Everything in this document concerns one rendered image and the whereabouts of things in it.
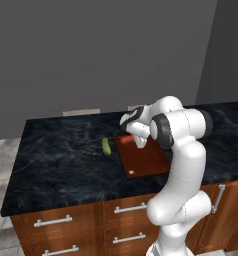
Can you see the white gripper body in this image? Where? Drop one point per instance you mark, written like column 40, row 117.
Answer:
column 141, row 141

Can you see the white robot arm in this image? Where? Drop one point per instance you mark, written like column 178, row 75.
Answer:
column 182, row 166

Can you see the red vegetable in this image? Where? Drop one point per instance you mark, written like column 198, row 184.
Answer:
column 127, row 139

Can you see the reddish brown tray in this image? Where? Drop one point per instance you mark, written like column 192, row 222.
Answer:
column 144, row 160

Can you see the green cucumber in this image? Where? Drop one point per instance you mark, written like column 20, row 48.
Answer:
column 106, row 146

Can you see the pale chair back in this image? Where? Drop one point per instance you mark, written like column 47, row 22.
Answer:
column 81, row 112

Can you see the wooden drawer front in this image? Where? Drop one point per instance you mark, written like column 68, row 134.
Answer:
column 131, row 248
column 87, row 245
column 127, row 218
column 57, row 213

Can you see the wooden cupboard door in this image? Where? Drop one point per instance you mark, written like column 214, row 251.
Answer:
column 229, row 216

